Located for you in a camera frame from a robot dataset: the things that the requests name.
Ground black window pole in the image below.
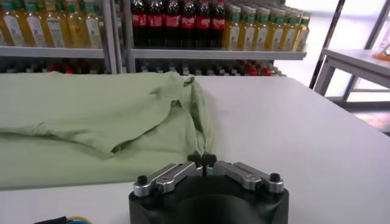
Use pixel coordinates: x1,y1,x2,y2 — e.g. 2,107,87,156
308,0,347,89

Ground yellow blue wire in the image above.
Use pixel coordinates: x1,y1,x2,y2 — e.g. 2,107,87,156
66,215,92,224

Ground light green polo shirt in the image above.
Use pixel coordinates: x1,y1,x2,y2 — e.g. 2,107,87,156
0,71,218,191

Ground yellow drink bottle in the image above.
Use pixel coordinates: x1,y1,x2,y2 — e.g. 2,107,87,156
282,9,299,52
238,5,257,51
44,0,66,49
82,0,103,49
0,0,7,46
253,6,271,52
65,0,85,49
222,4,241,51
1,0,27,47
267,8,286,52
294,11,312,52
24,0,48,48

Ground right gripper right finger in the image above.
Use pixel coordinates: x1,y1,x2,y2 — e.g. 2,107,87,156
201,153,285,194

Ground white metal shelf rack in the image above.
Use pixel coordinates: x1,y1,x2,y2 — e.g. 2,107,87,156
121,0,308,77
0,0,122,74

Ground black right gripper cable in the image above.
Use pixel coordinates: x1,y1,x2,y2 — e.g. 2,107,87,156
33,216,69,224

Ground red-cap cola bottle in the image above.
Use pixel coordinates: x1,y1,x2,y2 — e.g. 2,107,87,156
180,0,196,49
147,0,165,48
164,0,182,48
131,0,149,48
195,0,211,49
210,0,226,49

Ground clear cup orange base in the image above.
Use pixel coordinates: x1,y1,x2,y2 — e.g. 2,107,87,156
372,41,390,62

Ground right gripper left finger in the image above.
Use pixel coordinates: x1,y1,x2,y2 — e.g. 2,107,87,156
133,154,204,198

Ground grey frame side table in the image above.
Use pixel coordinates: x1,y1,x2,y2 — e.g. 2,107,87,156
313,47,390,106

